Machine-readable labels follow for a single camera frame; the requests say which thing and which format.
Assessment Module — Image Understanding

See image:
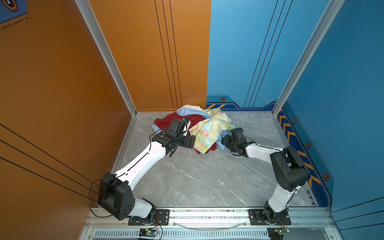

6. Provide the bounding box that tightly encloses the white cloth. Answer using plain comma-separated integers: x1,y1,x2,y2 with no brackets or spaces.
181,105,204,112

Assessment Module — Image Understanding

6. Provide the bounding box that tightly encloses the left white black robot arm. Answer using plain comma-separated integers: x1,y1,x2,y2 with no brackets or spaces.
98,117,196,224

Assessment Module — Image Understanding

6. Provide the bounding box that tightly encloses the aluminium front rail frame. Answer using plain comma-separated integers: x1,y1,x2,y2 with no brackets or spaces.
80,207,343,240

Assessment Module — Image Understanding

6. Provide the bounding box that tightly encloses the dark red cloth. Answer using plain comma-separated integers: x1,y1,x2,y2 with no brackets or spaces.
152,113,206,156

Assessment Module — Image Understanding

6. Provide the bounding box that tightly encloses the right aluminium corner post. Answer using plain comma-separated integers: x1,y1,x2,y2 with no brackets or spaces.
272,0,345,117

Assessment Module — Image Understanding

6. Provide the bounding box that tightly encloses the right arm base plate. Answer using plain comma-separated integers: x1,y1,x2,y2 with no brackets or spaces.
248,209,292,226

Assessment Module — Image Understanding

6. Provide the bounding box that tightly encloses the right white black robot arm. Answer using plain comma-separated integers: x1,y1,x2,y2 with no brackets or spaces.
221,128,311,225

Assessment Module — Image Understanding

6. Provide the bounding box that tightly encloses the lemon print cloth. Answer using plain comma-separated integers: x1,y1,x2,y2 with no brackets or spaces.
203,108,222,118

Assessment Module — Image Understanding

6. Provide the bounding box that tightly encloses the pastel floral cloth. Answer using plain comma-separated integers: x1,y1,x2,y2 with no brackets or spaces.
189,113,235,154

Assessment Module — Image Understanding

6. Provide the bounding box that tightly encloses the aluminium corner post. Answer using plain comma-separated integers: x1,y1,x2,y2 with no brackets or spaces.
272,0,345,117
74,0,138,117

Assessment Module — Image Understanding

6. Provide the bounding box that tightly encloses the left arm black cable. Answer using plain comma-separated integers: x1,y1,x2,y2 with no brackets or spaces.
87,128,169,219

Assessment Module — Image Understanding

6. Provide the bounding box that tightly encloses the left green circuit board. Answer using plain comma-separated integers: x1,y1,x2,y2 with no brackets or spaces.
138,229,160,240

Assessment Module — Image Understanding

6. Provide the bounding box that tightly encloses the left aluminium corner post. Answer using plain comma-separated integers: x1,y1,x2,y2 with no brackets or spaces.
74,0,138,117

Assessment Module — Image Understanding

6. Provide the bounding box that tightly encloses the right green circuit board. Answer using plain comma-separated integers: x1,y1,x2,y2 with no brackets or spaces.
275,228,290,236

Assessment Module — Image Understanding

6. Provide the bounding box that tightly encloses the light blue cloth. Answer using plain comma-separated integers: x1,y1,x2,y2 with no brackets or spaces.
152,108,230,153

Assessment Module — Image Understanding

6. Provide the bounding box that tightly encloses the green circuit board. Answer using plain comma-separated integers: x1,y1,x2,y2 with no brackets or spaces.
275,228,290,236
138,229,160,240

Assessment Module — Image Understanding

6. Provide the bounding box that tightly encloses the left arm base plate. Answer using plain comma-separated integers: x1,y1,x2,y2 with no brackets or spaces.
128,209,170,227

